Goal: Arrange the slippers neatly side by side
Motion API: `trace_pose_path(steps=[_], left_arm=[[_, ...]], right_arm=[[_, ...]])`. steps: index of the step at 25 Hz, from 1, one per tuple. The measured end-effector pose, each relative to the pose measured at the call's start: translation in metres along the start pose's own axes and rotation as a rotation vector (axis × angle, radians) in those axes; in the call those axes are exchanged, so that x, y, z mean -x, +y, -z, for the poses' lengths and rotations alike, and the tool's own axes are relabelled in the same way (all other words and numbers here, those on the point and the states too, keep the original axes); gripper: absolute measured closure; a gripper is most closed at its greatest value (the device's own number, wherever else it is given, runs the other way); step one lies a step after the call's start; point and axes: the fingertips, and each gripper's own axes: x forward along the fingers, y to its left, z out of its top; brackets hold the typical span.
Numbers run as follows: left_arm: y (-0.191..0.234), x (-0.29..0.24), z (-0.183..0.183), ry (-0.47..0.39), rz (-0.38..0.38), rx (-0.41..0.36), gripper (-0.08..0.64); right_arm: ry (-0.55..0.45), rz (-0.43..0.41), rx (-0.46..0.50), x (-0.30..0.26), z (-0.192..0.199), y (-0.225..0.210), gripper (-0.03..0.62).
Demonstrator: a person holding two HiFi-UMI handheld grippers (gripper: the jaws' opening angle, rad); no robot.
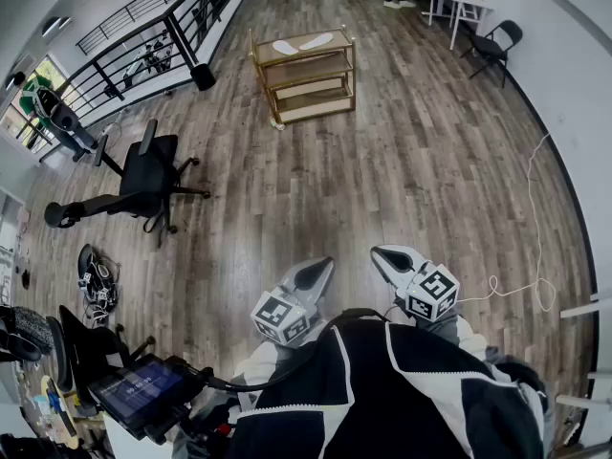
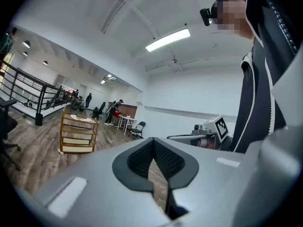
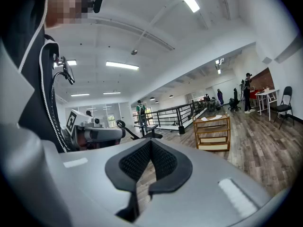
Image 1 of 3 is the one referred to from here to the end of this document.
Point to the black mesh chair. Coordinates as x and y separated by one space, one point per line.
95 207

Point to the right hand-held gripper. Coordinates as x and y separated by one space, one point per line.
432 294

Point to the black chest mount rig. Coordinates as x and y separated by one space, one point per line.
191 423

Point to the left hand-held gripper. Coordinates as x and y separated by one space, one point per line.
279 316

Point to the black round bin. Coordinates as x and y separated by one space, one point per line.
203 77

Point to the black office chair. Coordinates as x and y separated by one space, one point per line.
148 175
86 347

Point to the person's right forearm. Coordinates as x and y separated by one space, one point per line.
466 335

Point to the black metal railing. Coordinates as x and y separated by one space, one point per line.
181 41

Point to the black screen tablet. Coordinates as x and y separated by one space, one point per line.
138 392

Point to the round wooden side table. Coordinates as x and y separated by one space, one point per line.
59 423

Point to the black folding chair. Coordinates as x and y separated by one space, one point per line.
492 48

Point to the gold wooden shoe rack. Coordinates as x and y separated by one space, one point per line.
311 72

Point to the white metal frame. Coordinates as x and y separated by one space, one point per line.
581 311

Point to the person's left forearm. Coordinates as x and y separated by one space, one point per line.
258 361

